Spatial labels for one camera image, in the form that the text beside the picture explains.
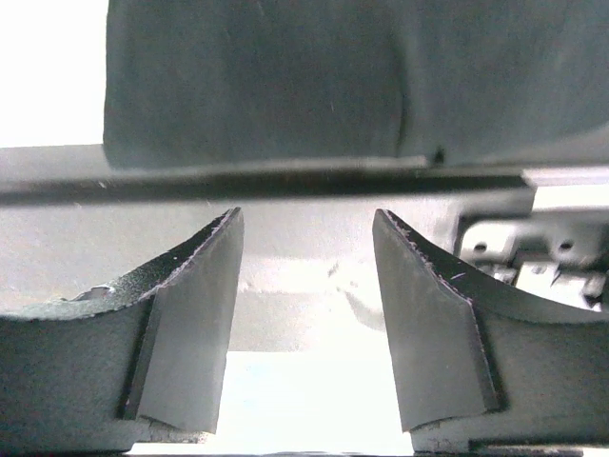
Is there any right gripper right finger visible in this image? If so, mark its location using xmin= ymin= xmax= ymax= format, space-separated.
xmin=372 ymin=209 xmax=608 ymax=452

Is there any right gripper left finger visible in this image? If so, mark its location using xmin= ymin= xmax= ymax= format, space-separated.
xmin=1 ymin=208 xmax=245 ymax=451

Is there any black t shirt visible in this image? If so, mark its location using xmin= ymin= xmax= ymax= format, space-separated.
xmin=103 ymin=1 xmax=608 ymax=168

